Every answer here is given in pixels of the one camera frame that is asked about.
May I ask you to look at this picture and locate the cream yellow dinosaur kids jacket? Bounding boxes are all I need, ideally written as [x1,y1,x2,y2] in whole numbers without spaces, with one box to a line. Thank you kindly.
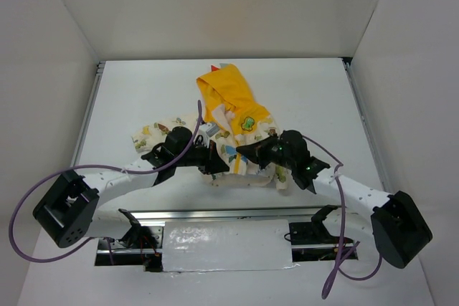
[129,62,290,193]

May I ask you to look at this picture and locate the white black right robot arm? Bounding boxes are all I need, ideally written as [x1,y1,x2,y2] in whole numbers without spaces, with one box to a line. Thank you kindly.
[236,130,433,269]

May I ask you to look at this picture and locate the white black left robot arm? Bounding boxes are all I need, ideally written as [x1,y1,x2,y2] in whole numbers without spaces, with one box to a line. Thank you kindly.
[32,123,230,248]

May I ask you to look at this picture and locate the white glossy cover plate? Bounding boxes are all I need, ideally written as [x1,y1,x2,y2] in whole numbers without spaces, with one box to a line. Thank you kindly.
[162,219,293,272]

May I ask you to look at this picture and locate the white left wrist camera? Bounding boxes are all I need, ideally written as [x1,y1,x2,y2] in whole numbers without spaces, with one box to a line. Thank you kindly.
[194,122,219,148]

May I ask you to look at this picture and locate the aluminium front table rail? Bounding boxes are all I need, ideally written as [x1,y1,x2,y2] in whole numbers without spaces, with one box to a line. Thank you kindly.
[130,206,325,222]

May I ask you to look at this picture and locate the aluminium right side rail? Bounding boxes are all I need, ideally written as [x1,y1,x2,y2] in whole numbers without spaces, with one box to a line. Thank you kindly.
[340,57,397,193]

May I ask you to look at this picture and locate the aluminium left side rail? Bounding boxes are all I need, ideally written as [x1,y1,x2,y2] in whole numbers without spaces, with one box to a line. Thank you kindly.
[70,61,106,166]

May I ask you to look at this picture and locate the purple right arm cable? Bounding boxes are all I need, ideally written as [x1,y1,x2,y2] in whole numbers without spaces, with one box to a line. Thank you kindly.
[303,135,383,300]

